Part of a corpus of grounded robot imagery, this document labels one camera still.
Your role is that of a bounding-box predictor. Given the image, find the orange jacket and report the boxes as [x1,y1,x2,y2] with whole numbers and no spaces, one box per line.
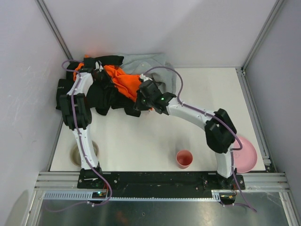
[72,54,155,111]

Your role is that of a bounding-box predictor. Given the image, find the black garment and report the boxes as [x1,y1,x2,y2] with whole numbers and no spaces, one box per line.
[56,71,74,110]
[87,54,144,118]

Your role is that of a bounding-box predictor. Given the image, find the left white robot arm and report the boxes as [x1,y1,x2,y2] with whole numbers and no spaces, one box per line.
[59,56,104,170]

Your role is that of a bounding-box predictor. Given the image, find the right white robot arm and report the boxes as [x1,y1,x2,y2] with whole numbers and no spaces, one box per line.
[134,78,237,179]

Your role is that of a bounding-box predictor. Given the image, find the grey sweatshirt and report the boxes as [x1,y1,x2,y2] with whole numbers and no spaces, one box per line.
[119,54,176,94]

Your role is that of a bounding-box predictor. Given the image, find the pink cup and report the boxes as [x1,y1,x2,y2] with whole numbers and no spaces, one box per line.
[176,150,193,169]

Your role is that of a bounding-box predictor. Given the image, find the beige bowl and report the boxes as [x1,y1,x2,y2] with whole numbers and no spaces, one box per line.
[70,141,99,167]

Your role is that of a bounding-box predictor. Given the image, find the pink plate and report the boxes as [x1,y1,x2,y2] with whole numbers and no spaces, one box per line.
[233,136,257,173]

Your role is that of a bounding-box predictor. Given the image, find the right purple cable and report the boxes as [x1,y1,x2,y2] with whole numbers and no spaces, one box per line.
[144,66,257,212]

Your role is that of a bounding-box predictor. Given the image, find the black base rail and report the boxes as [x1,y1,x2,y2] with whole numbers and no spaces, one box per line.
[77,169,246,192]

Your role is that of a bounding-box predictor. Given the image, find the left aluminium frame post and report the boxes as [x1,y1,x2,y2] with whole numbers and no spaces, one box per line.
[35,0,73,60]

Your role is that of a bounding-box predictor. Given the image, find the aluminium frame post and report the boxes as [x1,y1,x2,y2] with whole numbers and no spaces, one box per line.
[35,0,73,60]
[241,0,287,72]

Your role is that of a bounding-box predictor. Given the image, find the grey slotted cable duct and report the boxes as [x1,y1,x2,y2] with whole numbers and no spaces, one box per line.
[44,187,236,202]

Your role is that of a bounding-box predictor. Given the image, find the right aluminium table rail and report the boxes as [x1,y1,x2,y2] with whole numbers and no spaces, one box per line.
[235,67,290,192]

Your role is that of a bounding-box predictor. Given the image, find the right aluminium frame post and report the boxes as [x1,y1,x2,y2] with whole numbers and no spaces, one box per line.
[241,0,287,72]

